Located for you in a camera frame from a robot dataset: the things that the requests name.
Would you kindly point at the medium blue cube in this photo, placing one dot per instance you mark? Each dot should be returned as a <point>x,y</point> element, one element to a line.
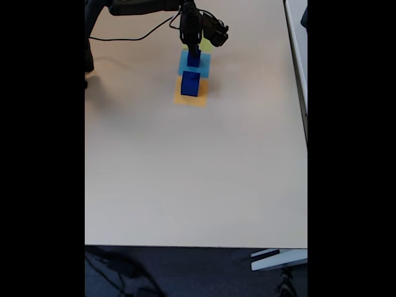
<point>193,62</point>

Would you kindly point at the large blue cube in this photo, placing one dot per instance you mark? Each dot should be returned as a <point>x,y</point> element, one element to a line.
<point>188,88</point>

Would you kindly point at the green paper square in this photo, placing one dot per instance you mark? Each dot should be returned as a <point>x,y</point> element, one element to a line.
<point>206,46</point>

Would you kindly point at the light blue paper square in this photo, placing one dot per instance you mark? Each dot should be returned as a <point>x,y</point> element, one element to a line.
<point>205,66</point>

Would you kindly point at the orange paper square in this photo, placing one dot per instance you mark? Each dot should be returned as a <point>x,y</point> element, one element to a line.
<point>191,101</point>

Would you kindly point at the white adjacent table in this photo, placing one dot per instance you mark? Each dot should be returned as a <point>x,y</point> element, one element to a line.
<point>297,46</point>

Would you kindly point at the dark object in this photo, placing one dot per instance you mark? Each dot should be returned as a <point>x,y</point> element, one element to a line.
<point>304,17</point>

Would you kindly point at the white table foot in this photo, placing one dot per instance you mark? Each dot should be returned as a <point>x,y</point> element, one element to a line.
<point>278,261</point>

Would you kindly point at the black camera box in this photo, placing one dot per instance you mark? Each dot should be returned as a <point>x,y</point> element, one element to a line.
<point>216,31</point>

